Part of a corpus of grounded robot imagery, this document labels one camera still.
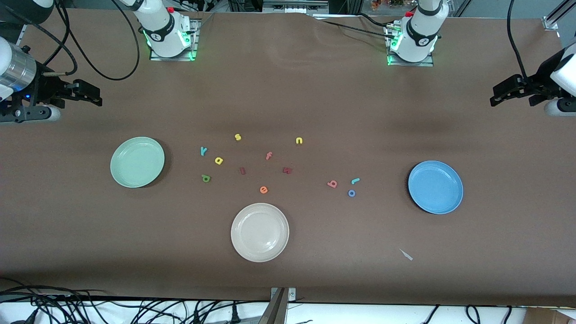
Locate green plate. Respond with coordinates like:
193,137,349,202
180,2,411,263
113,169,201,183
110,136,166,189

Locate blue plate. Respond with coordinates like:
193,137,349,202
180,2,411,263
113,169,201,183
408,160,464,215

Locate beige plate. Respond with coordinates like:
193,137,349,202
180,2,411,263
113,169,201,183
230,202,290,263

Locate brown cardboard box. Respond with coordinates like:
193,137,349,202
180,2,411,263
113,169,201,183
524,307,576,324

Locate grey angled metal bar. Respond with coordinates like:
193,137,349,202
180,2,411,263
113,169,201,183
257,288,287,324

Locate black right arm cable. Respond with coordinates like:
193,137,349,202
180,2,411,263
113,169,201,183
27,0,141,81

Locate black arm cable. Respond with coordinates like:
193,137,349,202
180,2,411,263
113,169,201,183
27,0,141,81
506,0,529,84

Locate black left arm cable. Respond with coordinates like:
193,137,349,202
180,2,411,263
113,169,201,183
506,0,529,84

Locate aluminium frame profile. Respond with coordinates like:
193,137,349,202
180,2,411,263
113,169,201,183
542,0,576,31

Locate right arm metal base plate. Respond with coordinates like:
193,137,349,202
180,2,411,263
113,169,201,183
150,18,198,61

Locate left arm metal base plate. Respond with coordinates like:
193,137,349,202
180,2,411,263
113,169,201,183
386,25,435,67

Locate black cable on table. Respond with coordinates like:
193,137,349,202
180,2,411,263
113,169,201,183
315,13,396,41

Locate tangled black floor cables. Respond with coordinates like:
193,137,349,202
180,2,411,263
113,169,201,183
0,277,270,324

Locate grey metal background frame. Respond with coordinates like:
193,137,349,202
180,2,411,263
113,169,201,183
262,0,330,14

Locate metal table edge bracket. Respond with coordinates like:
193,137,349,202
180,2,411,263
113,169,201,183
269,287,297,303

